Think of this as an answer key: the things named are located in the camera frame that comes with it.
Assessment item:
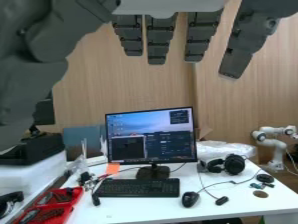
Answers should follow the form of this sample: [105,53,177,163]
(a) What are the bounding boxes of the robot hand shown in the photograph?
[0,0,298,153]

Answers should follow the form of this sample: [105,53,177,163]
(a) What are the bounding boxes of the black case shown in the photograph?
[0,132,67,166]

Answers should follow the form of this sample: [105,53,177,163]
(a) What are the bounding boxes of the black computer monitor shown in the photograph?
[104,106,200,181]

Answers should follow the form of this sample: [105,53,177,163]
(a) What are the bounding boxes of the white storage box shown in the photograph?
[0,150,68,198]

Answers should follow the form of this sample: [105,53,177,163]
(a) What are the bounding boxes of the orange sticky note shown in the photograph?
[105,162,123,175]

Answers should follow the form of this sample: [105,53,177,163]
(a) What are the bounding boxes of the red tray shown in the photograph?
[33,186,85,215]
[12,205,72,224]

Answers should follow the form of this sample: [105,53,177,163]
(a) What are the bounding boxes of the small black device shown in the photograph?
[91,193,101,207]

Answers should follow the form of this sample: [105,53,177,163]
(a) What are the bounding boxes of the black keyboard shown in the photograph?
[93,177,182,199]

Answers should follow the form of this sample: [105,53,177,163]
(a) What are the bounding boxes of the clear plastic bag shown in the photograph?
[196,140,258,162]

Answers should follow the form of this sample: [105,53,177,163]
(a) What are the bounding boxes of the white desk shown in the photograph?
[59,156,298,224]

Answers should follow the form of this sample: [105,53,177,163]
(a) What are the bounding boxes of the black headphones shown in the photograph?
[205,153,248,176]

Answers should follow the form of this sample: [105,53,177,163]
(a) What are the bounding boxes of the black computer mouse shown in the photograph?
[181,191,202,209]

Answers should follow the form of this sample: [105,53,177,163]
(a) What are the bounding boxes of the small white jointed device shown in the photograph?
[250,124,298,173]

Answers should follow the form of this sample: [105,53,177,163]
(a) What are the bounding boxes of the small black oval dongle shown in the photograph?
[214,195,230,206]

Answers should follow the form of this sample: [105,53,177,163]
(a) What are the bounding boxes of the round black puck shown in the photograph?
[256,173,276,184]

